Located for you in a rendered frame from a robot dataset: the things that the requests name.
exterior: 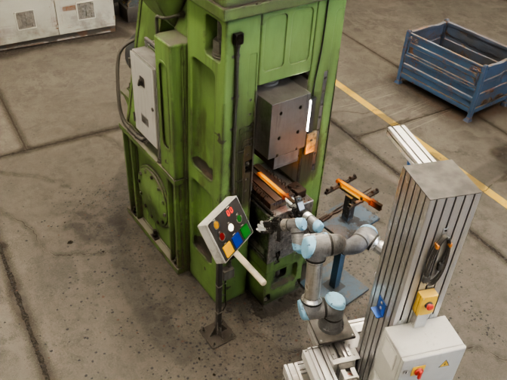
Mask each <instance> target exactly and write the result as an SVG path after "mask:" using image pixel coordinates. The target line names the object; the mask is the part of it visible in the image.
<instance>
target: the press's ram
mask: <svg viewBox="0 0 507 380"><path fill-rule="evenodd" d="M257 90H258V94H257V119H256V132H255V145H254V148H255V149H256V150H257V151H258V152H259V153H260V154H261V155H263V156H264V157H265V158H266V159H268V160H269V159H272V158H275V157H276V155H277V156H280V155H283V154H286V153H288V152H292V151H294V150H296V149H300V148H302V147H304V146H305V141H306V130H307V124H308V116H309V105H310V99H311V93H310V92H308V91H307V90H306V89H305V88H303V87H301V86H300V85H298V84H297V83H296V82H294V81H292V80H291V79H289V78H283V79H280V80H278V84H277V85H275V86H272V87H264V86H261V85H257Z"/></svg>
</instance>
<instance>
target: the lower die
mask: <svg viewBox="0 0 507 380"><path fill-rule="evenodd" d="M254 167H255V168H257V169H258V171H260V172H261V173H263V174H264V175H265V176H266V177H268V178H269V179H270V180H271V181H272V182H274V183H275V184H276V185H277V186H278V187H279V188H280V189H281V190H282V191H284V192H285V193H286V194H287V193H288V194H289V196H291V197H292V198H293V192H292V191H290V190H289V189H288V188H287V187H286V186H284V185H283V184H282V185H281V182H280V181H278V180H277V179H276V178H274V176H273V175H272V174H271V176H270V172H269V171H267V172H266V169H265V168H264V167H262V166H261V165H260V164H255V165H254ZM253 185H257V187H256V186H254V187H253ZM252 187H253V194H254V195H255V196H256V190H257V198H258V199H260V200H261V202H262V203H263V198H264V196H265V195H268V196H269V197H267V196H265V199H264V204H265V205H266V206H267V207H268V208H269V209H270V210H271V211H273V210H276V209H278V208H279V206H280V207H283V206H284V205H287V204H286V201H285V200H283V199H282V198H283V197H282V196H281V195H280V194H279V193H278V192H277V191H276V190H274V189H273V187H271V186H270V185H269V184H268V183H267V182H266V181H265V180H264V179H262V178H261V177H260V176H259V175H258V174H257V173H255V172H254V171H253V184H252ZM285 187H286V188H285ZM258 188H260V189H261V190H260V189H258ZM289 191H290V192H289ZM260 192H262V193H261V195H260ZM263 192H265V194H263Z"/></svg>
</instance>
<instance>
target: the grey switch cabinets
mask: <svg viewBox="0 0 507 380"><path fill-rule="evenodd" d="M106 32H115V13H114V5H113V0H0V51H5V50H10V49H15V48H22V47H27V46H32V45H37V44H44V43H49V42H54V41H62V40H67V39H71V38H80V37H84V36H89V35H97V34H102V33H106Z"/></svg>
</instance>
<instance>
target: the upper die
mask: <svg viewBox="0 0 507 380"><path fill-rule="evenodd" d="M298 152H299V149H296V150H294V151H292V152H288V153H286V154H283V155H280V156H277V155H276V157H275V158H272V159H269V160H268V159H266V158H265V157H264V156H263V155H261V154H260V153H259V152H258V151H257V150H256V149H254V154H255V155H256V156H258V157H259V158H260V159H261V160H262V161H264V162H265V163H266V164H267V165H269V166H270V167H271V168H272V169H273V170H274V169H277V168H279V167H283V166H285V165H287V164H290V163H293V162H295V161H297V159H298Z"/></svg>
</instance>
